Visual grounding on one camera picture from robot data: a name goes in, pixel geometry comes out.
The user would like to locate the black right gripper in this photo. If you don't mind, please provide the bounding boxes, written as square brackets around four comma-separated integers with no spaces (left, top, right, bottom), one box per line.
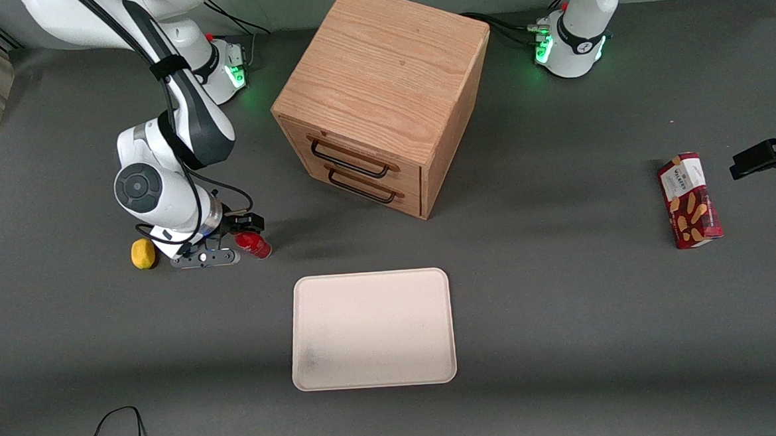
[209,210,267,254]

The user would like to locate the red coke bottle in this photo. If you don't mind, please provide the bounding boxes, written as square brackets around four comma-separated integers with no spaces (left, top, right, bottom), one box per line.
[233,230,273,262]

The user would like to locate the beige plastic tray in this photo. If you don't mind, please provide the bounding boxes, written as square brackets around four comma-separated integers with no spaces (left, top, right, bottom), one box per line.
[287,267,458,392]

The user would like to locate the red cookie box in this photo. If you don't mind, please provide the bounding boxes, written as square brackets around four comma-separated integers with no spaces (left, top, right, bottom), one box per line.
[656,150,725,252]

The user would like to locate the yellow lemon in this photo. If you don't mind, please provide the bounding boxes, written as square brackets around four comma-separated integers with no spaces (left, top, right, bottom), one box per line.
[129,238,158,271]

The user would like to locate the wooden two-drawer cabinet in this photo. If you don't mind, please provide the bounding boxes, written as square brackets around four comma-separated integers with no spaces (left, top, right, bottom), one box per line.
[265,0,500,228]

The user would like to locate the grey table mat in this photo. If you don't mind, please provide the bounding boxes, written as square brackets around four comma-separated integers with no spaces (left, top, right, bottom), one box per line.
[0,0,776,436]

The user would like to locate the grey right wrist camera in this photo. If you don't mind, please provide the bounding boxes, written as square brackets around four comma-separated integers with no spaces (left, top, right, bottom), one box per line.
[168,247,241,271]

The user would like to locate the long black drawer handle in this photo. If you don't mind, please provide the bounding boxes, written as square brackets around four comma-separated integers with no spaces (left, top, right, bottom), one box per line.
[308,132,401,182]

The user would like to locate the short black drawer handle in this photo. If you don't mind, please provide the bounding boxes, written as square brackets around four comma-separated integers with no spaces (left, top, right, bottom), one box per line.
[325,161,406,208]

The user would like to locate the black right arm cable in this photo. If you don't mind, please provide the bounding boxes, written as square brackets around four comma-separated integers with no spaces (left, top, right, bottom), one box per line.
[73,0,257,252]

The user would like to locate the black right base cables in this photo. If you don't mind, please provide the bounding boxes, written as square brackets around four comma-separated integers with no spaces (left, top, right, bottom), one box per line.
[202,0,275,74]

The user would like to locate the black base cables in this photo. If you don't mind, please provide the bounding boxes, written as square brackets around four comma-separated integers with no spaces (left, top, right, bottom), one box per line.
[460,0,576,52]
[202,0,275,74]

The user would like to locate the black left base cables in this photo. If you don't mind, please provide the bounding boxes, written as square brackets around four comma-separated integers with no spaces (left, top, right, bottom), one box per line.
[460,0,576,52]

